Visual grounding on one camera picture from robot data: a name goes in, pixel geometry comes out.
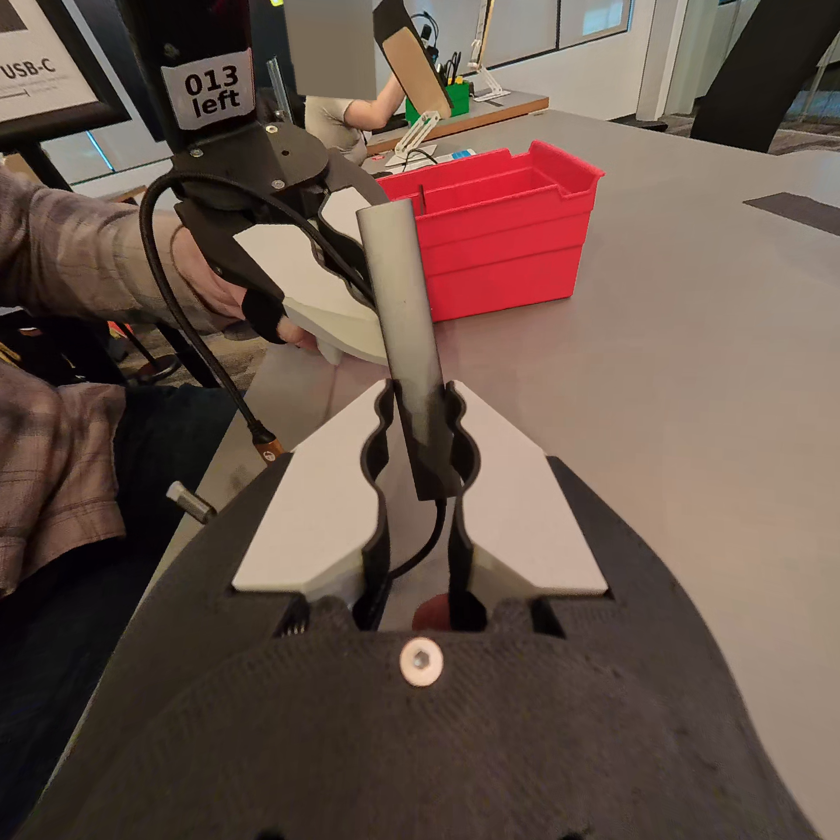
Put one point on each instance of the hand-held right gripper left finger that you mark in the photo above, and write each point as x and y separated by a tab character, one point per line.
315	525

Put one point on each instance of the red plastic bin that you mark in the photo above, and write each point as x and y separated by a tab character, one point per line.
512	249

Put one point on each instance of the black high-back chair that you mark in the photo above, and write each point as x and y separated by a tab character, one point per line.
748	79

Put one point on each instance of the person's left forearm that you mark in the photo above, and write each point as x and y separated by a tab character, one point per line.
79	249

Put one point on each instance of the green pen holder bin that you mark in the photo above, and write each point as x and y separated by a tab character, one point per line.
456	102

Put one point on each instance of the white and blue packet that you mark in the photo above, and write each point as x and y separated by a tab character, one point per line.
453	157

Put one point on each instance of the wooden side desk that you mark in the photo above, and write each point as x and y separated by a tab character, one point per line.
492	108

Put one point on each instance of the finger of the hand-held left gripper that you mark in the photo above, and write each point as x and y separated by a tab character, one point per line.
340	211
295	282

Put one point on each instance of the white sign board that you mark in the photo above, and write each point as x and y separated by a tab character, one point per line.
39	59

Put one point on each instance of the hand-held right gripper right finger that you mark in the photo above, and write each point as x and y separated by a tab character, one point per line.
531	531

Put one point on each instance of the slim dark usb hub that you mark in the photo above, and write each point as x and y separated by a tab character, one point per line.
400	295

